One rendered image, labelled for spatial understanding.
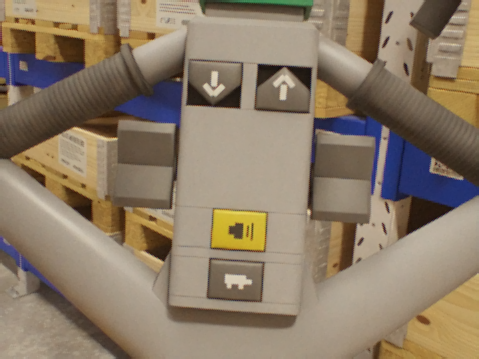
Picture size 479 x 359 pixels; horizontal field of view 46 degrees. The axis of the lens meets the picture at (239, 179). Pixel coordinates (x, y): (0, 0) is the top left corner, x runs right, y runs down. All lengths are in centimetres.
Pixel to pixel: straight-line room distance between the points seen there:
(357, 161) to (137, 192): 15
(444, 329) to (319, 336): 82
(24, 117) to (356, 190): 24
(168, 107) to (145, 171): 138
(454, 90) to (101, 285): 84
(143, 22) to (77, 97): 133
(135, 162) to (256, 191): 9
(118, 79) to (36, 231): 12
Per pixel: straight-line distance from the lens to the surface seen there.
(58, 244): 43
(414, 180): 124
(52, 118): 43
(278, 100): 39
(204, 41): 40
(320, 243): 137
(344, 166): 40
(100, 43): 196
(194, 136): 39
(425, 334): 125
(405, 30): 124
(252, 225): 39
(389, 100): 41
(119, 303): 42
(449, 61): 112
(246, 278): 39
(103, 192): 203
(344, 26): 129
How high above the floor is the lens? 140
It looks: 16 degrees down
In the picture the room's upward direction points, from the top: 3 degrees clockwise
